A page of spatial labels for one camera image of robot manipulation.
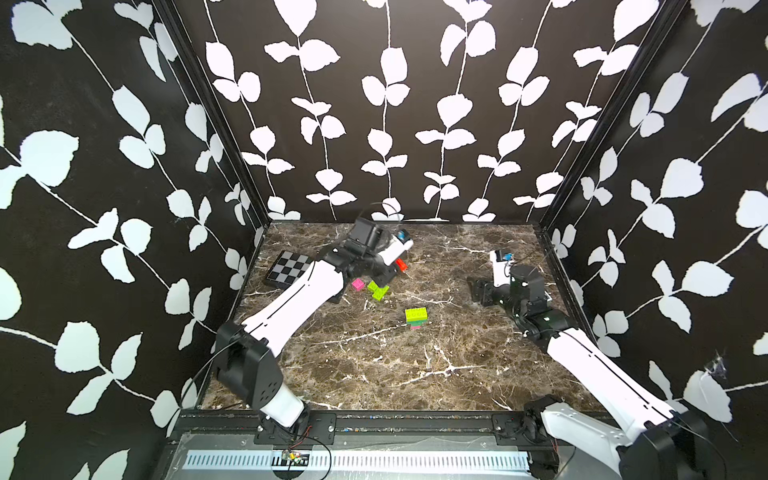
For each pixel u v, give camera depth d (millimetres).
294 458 707
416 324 915
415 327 922
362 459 702
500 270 686
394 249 693
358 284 1000
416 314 880
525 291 592
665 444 382
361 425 761
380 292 994
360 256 605
